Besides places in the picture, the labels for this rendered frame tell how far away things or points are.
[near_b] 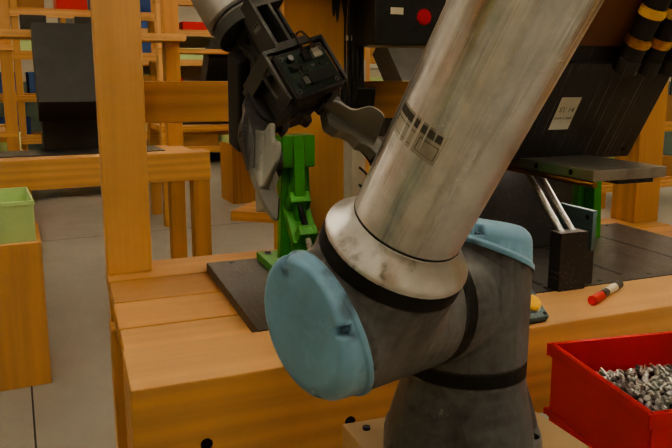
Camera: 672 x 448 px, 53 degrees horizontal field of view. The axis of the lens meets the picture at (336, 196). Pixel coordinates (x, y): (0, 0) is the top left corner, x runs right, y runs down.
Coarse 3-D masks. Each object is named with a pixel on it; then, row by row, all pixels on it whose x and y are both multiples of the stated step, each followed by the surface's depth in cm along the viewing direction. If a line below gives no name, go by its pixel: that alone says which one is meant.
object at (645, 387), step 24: (624, 336) 96; (648, 336) 96; (552, 360) 93; (576, 360) 88; (600, 360) 95; (624, 360) 96; (648, 360) 97; (552, 384) 94; (576, 384) 88; (600, 384) 82; (624, 384) 90; (648, 384) 88; (552, 408) 94; (576, 408) 88; (600, 408) 83; (624, 408) 78; (648, 408) 83; (576, 432) 88; (600, 432) 83; (624, 432) 79; (648, 432) 74
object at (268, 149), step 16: (272, 128) 64; (256, 144) 65; (272, 144) 63; (256, 160) 64; (272, 160) 62; (256, 176) 64; (272, 176) 62; (256, 192) 64; (272, 192) 64; (272, 208) 63
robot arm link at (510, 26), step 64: (448, 0) 42; (512, 0) 38; (576, 0) 38; (448, 64) 41; (512, 64) 39; (448, 128) 42; (512, 128) 42; (384, 192) 46; (448, 192) 44; (320, 256) 50; (384, 256) 47; (448, 256) 48; (320, 320) 48; (384, 320) 48; (448, 320) 53; (320, 384) 50; (384, 384) 53
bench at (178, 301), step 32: (640, 224) 189; (224, 256) 155; (256, 256) 155; (128, 288) 131; (160, 288) 131; (192, 288) 131; (128, 320) 114; (160, 320) 114; (192, 320) 114; (224, 320) 114
